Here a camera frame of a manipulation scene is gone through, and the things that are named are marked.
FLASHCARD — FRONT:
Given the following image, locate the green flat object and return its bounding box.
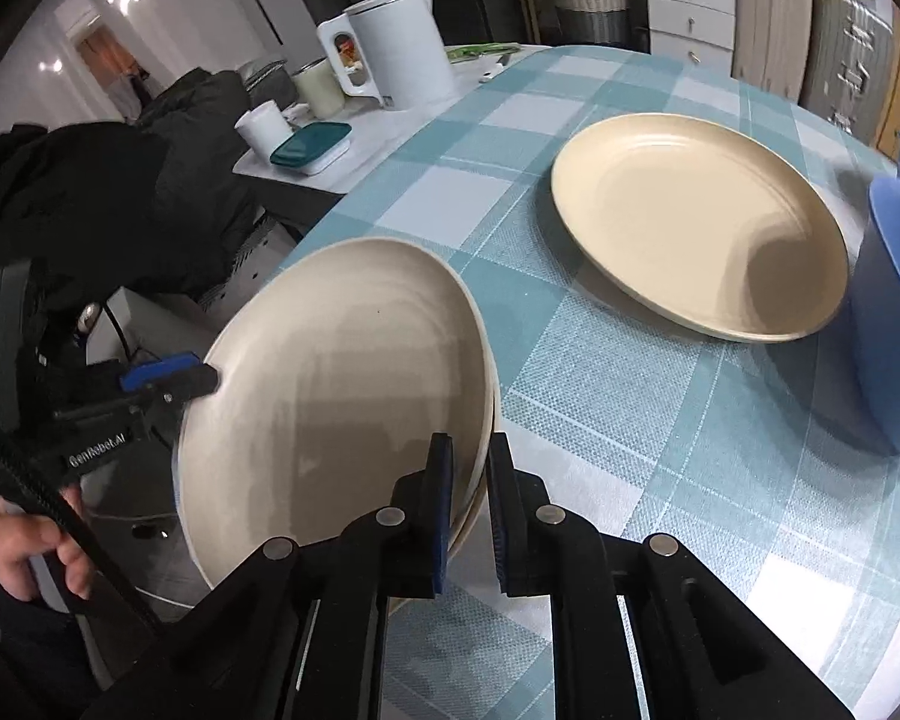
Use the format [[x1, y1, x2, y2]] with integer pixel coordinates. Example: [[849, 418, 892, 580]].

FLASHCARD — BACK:
[[447, 43, 524, 62]]

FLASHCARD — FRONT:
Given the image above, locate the white cup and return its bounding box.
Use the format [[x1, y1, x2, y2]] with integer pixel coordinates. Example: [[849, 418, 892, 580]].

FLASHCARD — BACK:
[[234, 99, 292, 160]]

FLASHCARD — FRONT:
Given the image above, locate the person's left forearm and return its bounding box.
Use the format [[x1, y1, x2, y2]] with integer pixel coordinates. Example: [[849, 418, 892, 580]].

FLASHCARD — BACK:
[[0, 581, 158, 713]]

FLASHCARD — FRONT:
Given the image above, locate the beige suitcase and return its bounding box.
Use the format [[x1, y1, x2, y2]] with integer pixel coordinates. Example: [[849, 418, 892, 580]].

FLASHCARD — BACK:
[[730, 0, 816, 104]]

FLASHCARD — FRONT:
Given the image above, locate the white box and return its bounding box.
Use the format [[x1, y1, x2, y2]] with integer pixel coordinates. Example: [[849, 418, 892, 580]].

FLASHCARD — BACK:
[[82, 286, 222, 370]]

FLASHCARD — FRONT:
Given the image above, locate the checked teal tablecloth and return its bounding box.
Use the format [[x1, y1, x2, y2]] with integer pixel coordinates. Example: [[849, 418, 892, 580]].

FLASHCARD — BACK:
[[296, 43, 900, 720]]

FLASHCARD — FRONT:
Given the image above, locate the white drawer cabinet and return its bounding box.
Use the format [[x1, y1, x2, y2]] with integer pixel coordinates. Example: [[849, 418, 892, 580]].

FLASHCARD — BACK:
[[640, 0, 741, 77]]

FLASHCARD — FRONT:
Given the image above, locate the pale green mug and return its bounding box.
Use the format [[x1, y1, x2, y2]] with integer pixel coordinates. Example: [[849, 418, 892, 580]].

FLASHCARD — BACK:
[[292, 58, 347, 121]]

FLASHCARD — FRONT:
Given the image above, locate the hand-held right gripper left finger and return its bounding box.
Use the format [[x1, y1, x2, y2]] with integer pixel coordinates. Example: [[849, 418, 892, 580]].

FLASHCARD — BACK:
[[82, 433, 453, 720]]

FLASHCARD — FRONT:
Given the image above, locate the teal lidded container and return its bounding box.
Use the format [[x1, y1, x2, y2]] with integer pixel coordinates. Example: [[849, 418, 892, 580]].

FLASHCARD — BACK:
[[270, 121, 353, 177]]

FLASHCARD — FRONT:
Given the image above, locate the wicker basket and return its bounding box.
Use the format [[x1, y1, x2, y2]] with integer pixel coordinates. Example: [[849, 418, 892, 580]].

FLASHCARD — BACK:
[[546, 0, 632, 47]]

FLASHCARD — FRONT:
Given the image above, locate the black jacket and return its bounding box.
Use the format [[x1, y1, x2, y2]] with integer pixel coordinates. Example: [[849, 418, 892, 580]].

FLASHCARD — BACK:
[[0, 67, 301, 316]]

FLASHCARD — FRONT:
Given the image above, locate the white side table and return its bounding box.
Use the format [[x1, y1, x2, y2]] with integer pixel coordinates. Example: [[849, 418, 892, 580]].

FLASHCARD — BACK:
[[231, 45, 550, 197]]

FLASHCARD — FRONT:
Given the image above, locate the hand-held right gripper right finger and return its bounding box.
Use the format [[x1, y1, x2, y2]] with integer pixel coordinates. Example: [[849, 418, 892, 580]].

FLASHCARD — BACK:
[[485, 431, 857, 720]]

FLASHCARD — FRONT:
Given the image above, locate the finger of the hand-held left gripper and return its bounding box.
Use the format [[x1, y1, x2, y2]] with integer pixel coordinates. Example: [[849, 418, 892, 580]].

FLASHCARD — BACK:
[[51, 351, 220, 425]]

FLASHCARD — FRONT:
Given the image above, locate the cream plate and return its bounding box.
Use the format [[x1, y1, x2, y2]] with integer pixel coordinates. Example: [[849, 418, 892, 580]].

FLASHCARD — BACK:
[[550, 112, 850, 344]]

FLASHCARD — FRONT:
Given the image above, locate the silver suitcase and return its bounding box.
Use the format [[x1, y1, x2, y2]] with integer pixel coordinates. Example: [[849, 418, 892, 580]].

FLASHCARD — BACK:
[[801, 0, 899, 145]]

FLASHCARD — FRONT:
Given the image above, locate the white plate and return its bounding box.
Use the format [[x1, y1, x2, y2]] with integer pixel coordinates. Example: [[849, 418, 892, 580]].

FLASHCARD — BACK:
[[176, 238, 492, 593], [386, 262, 502, 616]]

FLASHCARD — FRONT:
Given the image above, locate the person's left hand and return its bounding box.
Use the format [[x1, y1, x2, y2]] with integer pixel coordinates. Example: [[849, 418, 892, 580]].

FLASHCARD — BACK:
[[0, 486, 96, 602]]

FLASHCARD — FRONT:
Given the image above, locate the white electric kettle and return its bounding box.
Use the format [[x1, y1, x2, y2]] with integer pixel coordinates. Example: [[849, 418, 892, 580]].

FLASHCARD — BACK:
[[316, 0, 458, 113]]

